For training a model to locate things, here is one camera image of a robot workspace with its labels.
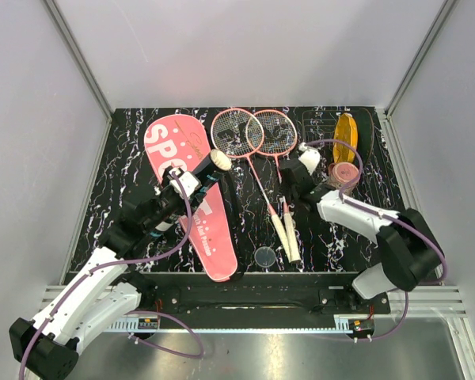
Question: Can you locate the black shuttlecock tube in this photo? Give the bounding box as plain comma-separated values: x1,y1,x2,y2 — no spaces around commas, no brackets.
147,149,232,238

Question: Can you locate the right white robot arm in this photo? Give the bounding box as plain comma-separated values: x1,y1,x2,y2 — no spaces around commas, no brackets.
279,158,447,314

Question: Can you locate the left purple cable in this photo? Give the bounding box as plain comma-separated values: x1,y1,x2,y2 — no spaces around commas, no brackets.
18,168,206,379

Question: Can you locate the clear tube lid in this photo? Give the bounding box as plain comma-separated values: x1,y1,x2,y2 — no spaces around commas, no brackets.
254,246,276,268

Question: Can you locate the purple cable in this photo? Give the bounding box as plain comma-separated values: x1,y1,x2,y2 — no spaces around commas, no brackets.
300,138,448,342
18,168,206,379

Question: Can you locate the pink badminton racket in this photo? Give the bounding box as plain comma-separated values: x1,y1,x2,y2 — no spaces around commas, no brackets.
254,109,301,264
210,108,295,264

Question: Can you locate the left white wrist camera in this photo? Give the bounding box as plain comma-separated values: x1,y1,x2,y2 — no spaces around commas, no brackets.
163,167,201,198

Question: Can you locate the pink racket bag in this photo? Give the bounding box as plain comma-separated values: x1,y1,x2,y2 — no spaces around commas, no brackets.
143,114,238,282

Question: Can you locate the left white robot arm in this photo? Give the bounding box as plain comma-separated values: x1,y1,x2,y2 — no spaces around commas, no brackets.
9,164,222,379

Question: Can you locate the left pink badminton racket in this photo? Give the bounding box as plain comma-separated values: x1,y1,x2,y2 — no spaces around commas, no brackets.
210,108,295,264

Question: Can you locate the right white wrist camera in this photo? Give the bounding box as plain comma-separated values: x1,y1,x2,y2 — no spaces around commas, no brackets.
298,142,321,175

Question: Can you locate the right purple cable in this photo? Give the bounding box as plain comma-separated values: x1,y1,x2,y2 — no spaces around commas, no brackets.
300,138,448,342

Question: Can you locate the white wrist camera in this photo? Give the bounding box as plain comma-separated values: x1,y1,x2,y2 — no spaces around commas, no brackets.
298,142,321,175
163,167,201,198

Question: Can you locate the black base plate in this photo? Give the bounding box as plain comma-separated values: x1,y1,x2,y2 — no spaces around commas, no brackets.
143,272,391,330

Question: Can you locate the black wire basket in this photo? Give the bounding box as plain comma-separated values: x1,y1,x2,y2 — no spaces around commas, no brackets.
302,107,393,217

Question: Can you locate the right pink badminton racket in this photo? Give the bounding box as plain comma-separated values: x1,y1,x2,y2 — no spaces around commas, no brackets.
254,109,301,264

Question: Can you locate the pink patterned cup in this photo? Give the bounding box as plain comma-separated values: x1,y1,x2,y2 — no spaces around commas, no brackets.
327,161,359,189

